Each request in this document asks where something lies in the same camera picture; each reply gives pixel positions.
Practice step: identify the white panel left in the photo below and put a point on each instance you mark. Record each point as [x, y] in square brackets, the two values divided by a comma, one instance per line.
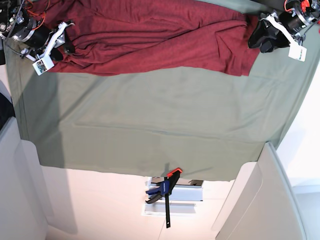
[24, 200]

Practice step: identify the right gripper body with camera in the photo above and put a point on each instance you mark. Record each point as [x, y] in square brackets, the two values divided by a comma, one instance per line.
[40, 41]

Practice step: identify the green table cloth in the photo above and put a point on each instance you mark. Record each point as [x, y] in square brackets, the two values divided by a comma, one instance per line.
[206, 122]

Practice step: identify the blue black bar clamp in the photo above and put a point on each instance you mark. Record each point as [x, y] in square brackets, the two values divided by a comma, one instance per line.
[164, 190]

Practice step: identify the red long-sleeve T-shirt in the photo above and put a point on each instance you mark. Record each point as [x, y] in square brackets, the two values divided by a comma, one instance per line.
[113, 37]

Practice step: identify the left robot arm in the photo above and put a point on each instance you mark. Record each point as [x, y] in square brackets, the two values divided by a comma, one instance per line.
[289, 28]

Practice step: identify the left gripper body with camera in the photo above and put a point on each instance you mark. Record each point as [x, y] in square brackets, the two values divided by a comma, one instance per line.
[294, 23]

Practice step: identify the white panel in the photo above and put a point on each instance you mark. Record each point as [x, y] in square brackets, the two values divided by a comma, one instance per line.
[24, 200]
[263, 205]

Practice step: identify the white panel right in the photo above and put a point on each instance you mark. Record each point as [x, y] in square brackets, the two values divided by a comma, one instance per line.
[263, 205]

